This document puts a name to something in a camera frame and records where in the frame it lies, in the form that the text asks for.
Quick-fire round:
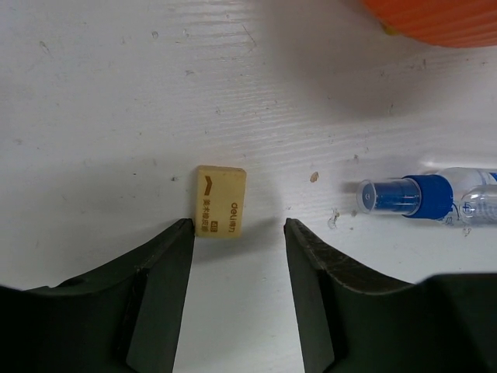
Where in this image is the yellow deli eraser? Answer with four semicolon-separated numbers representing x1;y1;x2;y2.
194;165;247;239

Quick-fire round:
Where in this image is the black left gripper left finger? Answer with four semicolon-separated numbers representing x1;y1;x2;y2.
1;219;194;372

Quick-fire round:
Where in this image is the orange round divided organizer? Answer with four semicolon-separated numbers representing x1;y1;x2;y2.
363;0;496;48

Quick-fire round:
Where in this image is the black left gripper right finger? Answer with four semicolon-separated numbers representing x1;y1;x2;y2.
284;218;496;372

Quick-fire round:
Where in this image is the blue cap clear glue bottle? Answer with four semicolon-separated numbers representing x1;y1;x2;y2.
356;167;496;227

